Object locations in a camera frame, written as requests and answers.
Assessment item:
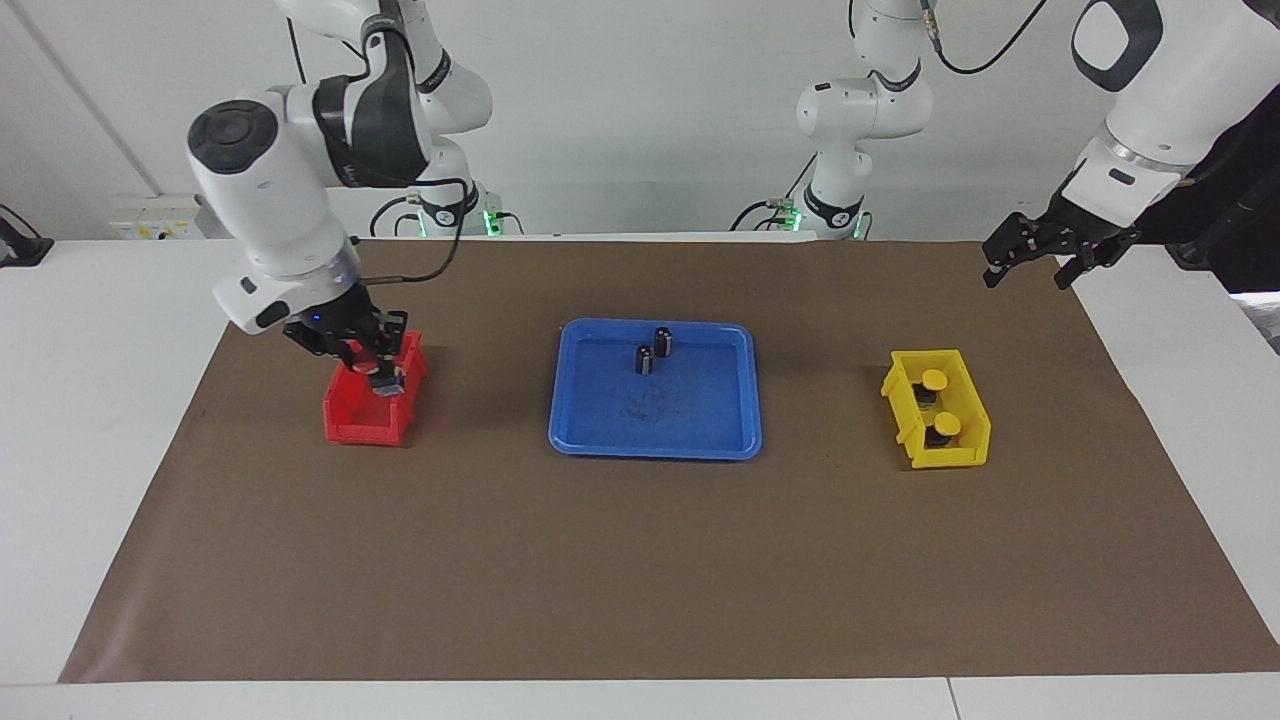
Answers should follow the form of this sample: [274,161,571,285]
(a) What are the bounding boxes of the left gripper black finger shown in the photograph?
[981,213,1058,291]
[1054,238,1120,292]

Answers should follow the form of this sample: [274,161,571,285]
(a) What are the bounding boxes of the brown table mat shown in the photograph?
[57,237,1280,685]

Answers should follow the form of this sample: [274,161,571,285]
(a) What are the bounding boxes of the black left base cable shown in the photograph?
[728,155,817,233]

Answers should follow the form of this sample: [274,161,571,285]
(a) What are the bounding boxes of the white socket box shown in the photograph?
[108,195,209,241]

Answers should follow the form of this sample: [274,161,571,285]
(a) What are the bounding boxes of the black right base cable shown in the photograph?
[368,194,423,239]

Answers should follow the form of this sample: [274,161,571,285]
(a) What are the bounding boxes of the black background panel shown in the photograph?
[1135,90,1280,293]

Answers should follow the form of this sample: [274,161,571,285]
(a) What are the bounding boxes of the grey patterned object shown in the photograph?
[1232,290,1280,357]

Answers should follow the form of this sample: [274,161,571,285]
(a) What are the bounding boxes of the yellow plastic bin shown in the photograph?
[880,349,993,471]

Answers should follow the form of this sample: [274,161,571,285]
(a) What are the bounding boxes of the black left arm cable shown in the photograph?
[918,0,1048,77]

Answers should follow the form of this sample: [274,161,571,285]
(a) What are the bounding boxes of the red plastic bin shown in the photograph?
[322,330,428,447]

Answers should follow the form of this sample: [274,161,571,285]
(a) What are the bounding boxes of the black stand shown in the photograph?
[1168,165,1280,273]

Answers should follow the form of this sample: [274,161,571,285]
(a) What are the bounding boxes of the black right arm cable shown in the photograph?
[288,15,471,287]

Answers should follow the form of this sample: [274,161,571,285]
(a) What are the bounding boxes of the black base cable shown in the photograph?
[728,155,817,233]
[368,194,423,239]

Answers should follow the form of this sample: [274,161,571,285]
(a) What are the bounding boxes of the blue plastic tray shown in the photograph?
[547,318,764,462]

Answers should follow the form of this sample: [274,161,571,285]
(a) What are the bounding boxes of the black table clamp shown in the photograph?
[0,204,54,268]

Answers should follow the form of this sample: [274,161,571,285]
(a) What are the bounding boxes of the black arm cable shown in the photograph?
[918,0,1048,77]
[288,15,471,287]

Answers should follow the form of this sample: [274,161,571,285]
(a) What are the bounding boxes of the red push button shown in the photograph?
[351,357,405,398]

